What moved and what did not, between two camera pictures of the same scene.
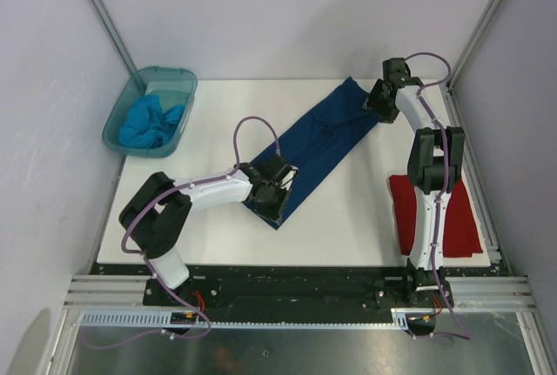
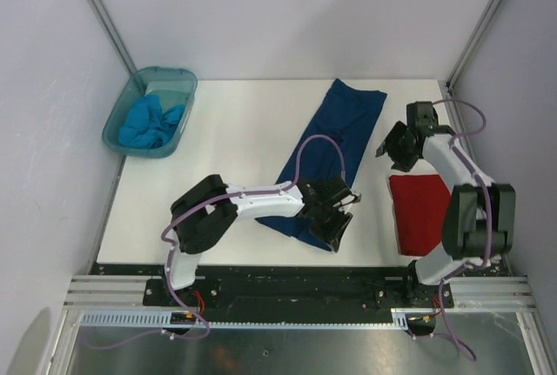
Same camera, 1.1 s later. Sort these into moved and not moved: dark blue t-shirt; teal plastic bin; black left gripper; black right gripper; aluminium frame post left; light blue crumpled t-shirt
Moved: black left gripper; black right gripper; dark blue t-shirt
Not moved: aluminium frame post left; light blue crumpled t-shirt; teal plastic bin
